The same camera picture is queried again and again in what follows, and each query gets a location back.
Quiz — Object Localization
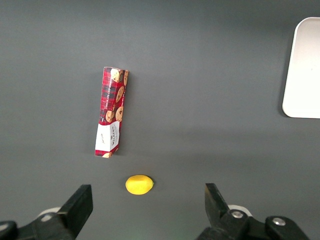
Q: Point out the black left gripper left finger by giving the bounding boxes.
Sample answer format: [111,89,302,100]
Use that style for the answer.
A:
[0,184,94,240]

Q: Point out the beige rectangular tray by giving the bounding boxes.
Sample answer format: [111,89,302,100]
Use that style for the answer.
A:
[281,16,320,119]

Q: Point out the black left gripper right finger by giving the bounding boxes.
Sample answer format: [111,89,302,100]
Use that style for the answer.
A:
[196,183,311,240]

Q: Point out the yellow lemon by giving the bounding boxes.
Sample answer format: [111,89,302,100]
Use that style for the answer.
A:
[125,174,155,196]

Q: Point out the red tartan cookie box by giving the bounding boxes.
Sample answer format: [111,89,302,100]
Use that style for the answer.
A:
[94,66,130,159]

